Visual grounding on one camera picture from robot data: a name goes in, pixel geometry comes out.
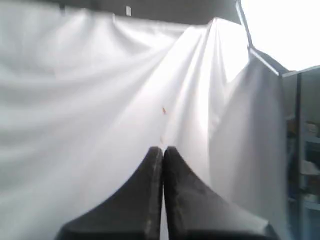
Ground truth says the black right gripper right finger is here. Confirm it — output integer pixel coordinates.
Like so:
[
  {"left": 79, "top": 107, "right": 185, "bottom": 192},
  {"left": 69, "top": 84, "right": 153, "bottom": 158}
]
[{"left": 162, "top": 146, "right": 279, "bottom": 240}]

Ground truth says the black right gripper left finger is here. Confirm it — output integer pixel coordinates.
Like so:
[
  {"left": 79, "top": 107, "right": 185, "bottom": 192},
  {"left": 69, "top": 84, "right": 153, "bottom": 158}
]
[{"left": 56, "top": 146, "right": 163, "bottom": 240}]

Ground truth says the white backdrop cloth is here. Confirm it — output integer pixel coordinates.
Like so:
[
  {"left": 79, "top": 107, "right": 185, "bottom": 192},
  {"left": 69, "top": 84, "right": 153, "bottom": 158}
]
[{"left": 0, "top": 0, "right": 291, "bottom": 240}]

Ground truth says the metal frame shelf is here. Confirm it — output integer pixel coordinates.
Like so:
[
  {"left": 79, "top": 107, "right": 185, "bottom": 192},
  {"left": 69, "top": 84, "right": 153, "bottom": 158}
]
[{"left": 283, "top": 66, "right": 320, "bottom": 240}]

